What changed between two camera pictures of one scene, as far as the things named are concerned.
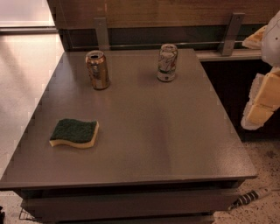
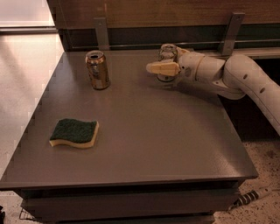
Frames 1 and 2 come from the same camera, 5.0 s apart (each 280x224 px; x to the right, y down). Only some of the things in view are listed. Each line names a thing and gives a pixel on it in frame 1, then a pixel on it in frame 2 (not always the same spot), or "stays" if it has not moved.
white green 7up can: x=167 y=62 stays
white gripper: x=272 y=44 → x=189 y=65
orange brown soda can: x=97 y=67 stays
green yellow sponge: x=82 y=134 stays
